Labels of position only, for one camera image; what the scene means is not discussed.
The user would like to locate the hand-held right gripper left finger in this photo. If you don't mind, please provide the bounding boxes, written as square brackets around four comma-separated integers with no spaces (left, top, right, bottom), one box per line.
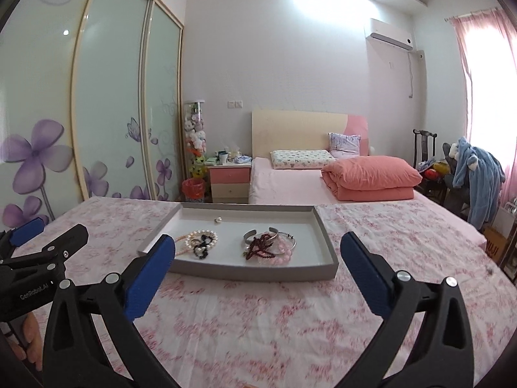
[40,234,180,388]

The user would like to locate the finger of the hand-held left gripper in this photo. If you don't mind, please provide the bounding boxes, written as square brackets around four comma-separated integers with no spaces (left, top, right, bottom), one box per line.
[0,217,46,257]
[0,224,89,280]

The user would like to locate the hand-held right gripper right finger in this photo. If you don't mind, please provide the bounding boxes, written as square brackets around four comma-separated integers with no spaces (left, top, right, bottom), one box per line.
[340,232,475,388]

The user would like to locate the white pearl necklace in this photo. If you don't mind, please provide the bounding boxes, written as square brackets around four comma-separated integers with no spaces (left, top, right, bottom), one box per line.
[185,230,219,251]

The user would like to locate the grey cardboard tray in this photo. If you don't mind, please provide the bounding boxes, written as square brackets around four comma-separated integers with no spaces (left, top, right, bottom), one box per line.
[137,203,339,284]

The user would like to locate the large pink bead necklace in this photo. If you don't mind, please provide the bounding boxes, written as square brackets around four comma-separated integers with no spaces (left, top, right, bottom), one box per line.
[258,236,295,266]

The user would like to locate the wide silver cuff bracelet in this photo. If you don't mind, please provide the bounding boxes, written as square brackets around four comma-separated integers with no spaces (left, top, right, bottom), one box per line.
[243,228,279,247]

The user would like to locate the dark red bead bracelet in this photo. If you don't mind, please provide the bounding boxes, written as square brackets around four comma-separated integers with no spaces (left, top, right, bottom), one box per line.
[243,232,279,260]

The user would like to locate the person's left hand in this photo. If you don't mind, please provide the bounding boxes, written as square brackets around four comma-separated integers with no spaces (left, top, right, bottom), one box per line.
[8,314,43,363]

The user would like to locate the thin silver bangle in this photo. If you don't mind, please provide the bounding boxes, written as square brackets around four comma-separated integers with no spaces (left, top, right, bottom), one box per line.
[266,228,297,251]

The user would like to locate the folded salmon quilt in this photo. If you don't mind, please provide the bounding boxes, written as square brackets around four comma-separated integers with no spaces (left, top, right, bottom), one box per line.
[321,156,423,202]

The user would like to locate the red waste bin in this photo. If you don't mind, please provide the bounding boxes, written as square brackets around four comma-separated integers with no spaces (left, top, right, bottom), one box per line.
[182,178,206,203]

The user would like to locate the pink floral bedsheet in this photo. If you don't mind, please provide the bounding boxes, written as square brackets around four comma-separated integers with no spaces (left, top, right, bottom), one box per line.
[0,196,513,388]

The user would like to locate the black office chair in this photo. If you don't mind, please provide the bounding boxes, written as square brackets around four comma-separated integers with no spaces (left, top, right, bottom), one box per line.
[442,142,473,215]

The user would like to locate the plain pink bed sheet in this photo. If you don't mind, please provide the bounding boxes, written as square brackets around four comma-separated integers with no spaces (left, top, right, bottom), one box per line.
[247,157,485,247]

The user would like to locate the colourful toys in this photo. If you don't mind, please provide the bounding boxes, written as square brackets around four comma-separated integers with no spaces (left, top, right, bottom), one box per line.
[418,159,451,180]

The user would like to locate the pink and cream nightstand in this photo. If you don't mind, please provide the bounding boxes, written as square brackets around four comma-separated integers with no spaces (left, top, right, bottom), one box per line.
[208,157,253,203]

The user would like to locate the lavender printed pillow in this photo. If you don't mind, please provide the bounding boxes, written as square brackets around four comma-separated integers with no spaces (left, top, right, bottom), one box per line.
[328,133,361,159]

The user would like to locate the cream patterned pillow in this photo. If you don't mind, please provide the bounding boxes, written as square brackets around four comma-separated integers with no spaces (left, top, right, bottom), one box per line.
[270,149,332,170]

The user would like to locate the cardboard box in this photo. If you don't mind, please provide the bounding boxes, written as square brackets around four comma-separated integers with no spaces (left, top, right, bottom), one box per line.
[482,226,507,267]

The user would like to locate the dark wooden chair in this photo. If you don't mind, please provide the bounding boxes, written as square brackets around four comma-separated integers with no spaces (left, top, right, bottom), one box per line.
[413,129,439,170]

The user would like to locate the clear plush toy display tube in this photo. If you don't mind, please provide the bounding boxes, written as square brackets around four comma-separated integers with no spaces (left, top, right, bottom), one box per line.
[184,100,208,178]

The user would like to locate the blue plush robe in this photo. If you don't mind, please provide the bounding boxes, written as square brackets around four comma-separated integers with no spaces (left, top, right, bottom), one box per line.
[451,137,505,231]

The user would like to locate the flower print sliding wardrobe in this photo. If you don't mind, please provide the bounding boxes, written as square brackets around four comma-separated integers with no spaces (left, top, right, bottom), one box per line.
[0,0,186,231]

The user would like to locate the cream and pink headboard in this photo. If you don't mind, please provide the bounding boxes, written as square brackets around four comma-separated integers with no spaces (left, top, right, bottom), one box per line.
[251,109,370,160]

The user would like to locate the white air conditioner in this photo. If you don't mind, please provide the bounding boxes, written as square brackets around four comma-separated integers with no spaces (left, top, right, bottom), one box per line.
[364,18,417,51]

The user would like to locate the pink curtain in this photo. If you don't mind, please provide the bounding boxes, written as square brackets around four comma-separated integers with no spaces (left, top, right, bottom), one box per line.
[450,8,517,219]

